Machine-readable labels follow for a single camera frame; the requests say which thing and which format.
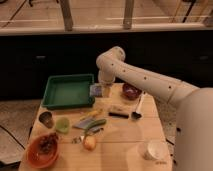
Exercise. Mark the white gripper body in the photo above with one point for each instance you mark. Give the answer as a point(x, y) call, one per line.
point(105, 78)

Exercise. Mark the yellow blue sponge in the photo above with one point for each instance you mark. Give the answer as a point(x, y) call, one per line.
point(97, 90)

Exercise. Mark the green plastic tray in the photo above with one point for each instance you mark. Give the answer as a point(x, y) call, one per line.
point(68, 92)

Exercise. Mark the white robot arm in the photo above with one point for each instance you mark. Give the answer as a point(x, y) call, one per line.
point(193, 150)

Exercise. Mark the dark red bowl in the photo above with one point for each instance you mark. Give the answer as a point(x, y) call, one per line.
point(130, 92)

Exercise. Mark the black brush wooden block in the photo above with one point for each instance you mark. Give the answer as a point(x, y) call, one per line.
point(118, 111)

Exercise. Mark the green cucumber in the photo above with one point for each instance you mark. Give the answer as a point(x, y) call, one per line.
point(95, 123)

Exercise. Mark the green plastic cup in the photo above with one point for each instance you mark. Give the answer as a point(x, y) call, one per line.
point(62, 125)

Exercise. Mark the yellow onion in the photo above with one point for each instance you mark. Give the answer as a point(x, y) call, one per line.
point(89, 143)

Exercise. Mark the metal spoon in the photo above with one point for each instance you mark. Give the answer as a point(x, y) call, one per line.
point(91, 132)

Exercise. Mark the metal cup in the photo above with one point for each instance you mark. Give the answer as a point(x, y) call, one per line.
point(46, 119)

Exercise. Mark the white cup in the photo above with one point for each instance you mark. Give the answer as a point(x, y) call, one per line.
point(156, 150)

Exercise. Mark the orange bowl with food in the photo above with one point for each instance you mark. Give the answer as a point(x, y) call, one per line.
point(42, 152)

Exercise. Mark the black ladle white handle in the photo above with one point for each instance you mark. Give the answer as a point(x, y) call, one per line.
point(136, 114)

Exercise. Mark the yellow handled knife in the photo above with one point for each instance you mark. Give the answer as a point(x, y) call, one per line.
point(87, 119)

